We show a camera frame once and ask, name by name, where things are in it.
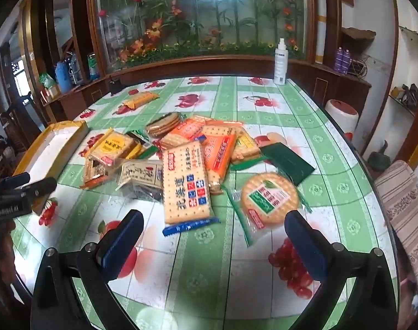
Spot person's left hand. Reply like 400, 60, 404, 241
0, 220, 20, 293

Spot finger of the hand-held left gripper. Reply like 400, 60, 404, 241
0, 173, 31, 193
21, 177, 58, 207

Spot blue label cracker packet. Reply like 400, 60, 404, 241
161, 140, 221, 238

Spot white spray bottle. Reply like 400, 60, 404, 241
274, 38, 288, 86

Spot yellow green cracker packet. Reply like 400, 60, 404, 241
230, 133, 263, 166

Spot clear water bottle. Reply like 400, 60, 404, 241
66, 52, 84, 86

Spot small cardboard box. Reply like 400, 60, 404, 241
42, 86, 61, 103

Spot green label plastic bottle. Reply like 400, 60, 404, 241
88, 52, 101, 80

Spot glass panel with artificial flowers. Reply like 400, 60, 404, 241
87, 0, 314, 73

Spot blue thermos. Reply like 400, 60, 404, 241
56, 61, 73, 93

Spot green edged square cracker packet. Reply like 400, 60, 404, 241
126, 129, 160, 160

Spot green and white bag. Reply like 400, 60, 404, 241
39, 73, 56, 90

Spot striped seat cushion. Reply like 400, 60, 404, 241
372, 160, 418, 296

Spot yellow square cracker packet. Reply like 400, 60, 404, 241
88, 129, 143, 168

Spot white stool with red top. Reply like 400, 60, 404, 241
324, 99, 359, 141

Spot beige and dark snack packet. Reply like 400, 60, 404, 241
115, 159, 165, 203

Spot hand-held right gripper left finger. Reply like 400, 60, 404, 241
32, 209, 145, 330

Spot dark green packet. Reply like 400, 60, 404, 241
260, 142, 316, 186

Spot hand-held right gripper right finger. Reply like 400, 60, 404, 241
284, 210, 398, 330

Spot tangled cables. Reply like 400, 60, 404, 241
348, 57, 369, 76

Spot long orange cracker packet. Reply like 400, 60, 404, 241
203, 133, 237, 194

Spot wooden cabinet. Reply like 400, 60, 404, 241
40, 55, 373, 121

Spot green label round cracker packet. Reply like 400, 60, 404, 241
222, 171, 313, 247

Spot pale orange cracker packet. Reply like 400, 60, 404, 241
202, 120, 247, 139

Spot rolled white mat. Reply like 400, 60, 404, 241
315, 0, 328, 65

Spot yellow rectangular tray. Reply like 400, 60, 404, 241
12, 120, 90, 215

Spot small yellow cracker packet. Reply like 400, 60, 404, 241
80, 158, 110, 189

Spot clear round cracker packet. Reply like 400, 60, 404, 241
146, 112, 182, 139

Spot short orange cracker packet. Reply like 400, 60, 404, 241
122, 91, 160, 111

